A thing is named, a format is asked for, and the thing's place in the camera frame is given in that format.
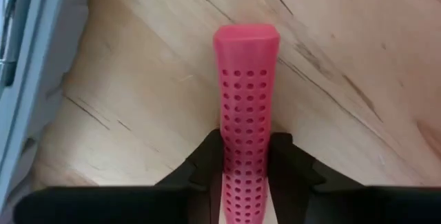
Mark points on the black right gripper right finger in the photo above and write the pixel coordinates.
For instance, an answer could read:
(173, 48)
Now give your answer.
(296, 182)

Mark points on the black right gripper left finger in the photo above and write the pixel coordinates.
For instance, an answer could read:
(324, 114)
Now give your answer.
(193, 182)

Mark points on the grey plastic tool case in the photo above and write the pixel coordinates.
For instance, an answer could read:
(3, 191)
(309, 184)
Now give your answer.
(20, 79)

